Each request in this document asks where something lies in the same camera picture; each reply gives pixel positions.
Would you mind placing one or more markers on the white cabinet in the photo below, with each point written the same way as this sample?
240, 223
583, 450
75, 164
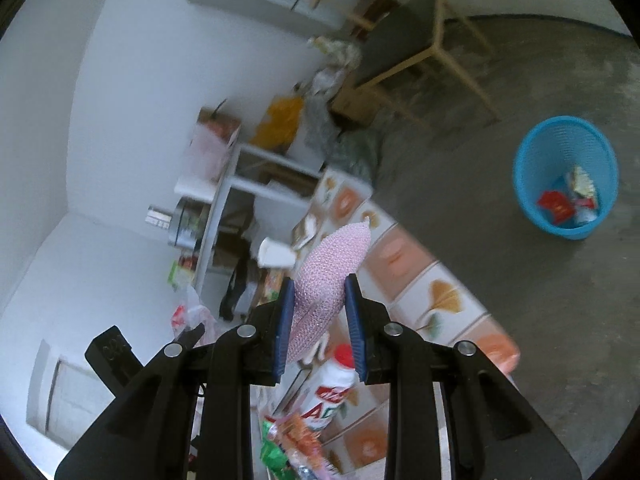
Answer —
70, 395

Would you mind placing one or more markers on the white paper cup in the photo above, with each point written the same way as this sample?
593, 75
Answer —
275, 254

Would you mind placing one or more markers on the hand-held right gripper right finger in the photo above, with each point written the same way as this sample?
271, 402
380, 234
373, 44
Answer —
356, 330

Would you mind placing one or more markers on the white bottle with red cap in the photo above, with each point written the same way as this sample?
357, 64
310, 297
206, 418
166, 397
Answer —
332, 385

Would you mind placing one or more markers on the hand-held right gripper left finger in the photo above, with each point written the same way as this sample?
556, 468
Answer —
284, 330

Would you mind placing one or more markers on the patterned tablecloth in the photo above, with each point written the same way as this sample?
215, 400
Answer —
440, 320

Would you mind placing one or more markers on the pink knitted cloth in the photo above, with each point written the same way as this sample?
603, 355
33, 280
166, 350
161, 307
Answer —
325, 280

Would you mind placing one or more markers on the cardboard box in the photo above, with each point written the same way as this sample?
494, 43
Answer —
355, 105

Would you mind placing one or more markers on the crumpled printed wrapper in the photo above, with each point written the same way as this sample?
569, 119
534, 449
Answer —
582, 190

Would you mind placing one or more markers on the green packet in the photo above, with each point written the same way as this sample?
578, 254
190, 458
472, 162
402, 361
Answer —
179, 275

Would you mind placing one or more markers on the blue plastic basket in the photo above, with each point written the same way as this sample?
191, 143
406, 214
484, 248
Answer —
535, 195

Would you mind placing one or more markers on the pink plastic bag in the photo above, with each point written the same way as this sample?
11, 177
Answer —
212, 145

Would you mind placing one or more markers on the small red packet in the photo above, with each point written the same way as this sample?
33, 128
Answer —
555, 205

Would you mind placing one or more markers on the yellow plastic bag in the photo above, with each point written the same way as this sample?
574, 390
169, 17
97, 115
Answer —
280, 120

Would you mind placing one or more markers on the white side table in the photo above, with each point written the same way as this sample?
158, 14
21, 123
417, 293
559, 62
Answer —
215, 215

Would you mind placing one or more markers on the orange patterned snack bag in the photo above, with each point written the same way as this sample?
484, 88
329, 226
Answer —
300, 437

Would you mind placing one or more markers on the metal cylinder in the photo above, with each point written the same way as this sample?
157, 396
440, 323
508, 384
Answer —
159, 216

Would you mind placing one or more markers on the wooden chair with dark seat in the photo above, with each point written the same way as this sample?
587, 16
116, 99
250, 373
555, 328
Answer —
395, 35

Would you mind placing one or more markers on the black bag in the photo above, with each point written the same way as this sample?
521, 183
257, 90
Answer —
237, 290

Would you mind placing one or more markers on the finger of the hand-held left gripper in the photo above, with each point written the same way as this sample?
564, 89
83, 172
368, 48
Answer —
192, 335
112, 355

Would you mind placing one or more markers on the green snack bag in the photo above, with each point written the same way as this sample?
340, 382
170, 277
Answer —
272, 452

